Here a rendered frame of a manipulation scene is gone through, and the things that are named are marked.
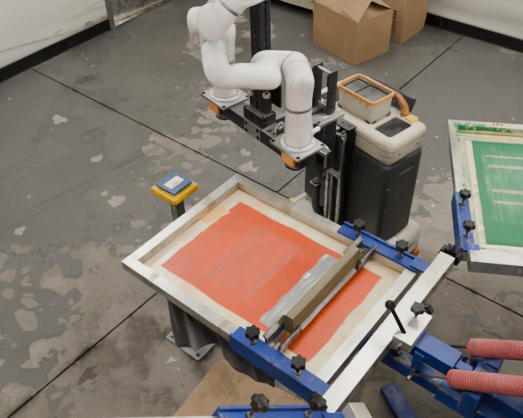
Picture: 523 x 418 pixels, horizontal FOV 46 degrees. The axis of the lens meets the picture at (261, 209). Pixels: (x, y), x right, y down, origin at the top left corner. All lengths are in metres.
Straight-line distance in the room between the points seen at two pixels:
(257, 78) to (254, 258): 0.60
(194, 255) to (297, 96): 0.64
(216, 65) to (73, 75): 3.32
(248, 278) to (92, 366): 1.27
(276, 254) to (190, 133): 2.35
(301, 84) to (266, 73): 0.12
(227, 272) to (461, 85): 3.29
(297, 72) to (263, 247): 0.60
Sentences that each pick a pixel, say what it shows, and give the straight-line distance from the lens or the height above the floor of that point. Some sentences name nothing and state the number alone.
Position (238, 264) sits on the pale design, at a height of 0.96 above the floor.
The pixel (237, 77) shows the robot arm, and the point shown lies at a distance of 2.03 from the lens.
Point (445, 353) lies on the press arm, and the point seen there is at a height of 1.04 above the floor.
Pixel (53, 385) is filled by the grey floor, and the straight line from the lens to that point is 3.08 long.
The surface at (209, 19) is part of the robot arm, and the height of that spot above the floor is 1.65.
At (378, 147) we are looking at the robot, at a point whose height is 0.87.
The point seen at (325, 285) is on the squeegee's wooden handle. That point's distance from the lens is 1.86.
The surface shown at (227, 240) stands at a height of 0.96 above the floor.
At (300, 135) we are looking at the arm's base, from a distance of 2.18.
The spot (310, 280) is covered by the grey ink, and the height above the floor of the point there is 0.96.
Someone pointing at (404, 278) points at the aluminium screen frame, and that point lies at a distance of 2.00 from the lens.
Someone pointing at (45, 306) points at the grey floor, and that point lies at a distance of 3.38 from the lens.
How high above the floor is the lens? 2.47
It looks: 42 degrees down
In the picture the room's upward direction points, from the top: 2 degrees counter-clockwise
